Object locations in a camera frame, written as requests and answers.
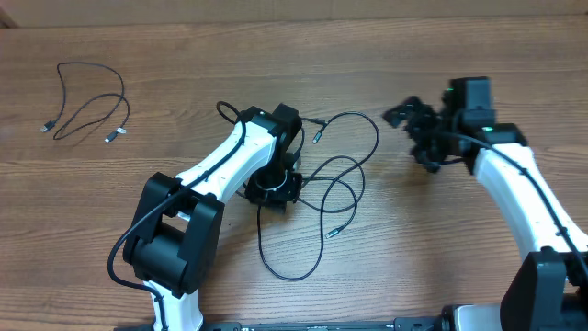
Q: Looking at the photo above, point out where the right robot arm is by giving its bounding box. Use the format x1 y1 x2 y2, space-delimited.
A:
382 76 587 331

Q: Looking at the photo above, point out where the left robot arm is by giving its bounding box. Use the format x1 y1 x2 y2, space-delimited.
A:
113 104 302 330

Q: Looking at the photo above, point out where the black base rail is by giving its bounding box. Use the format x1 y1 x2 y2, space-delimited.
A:
114 315 523 331

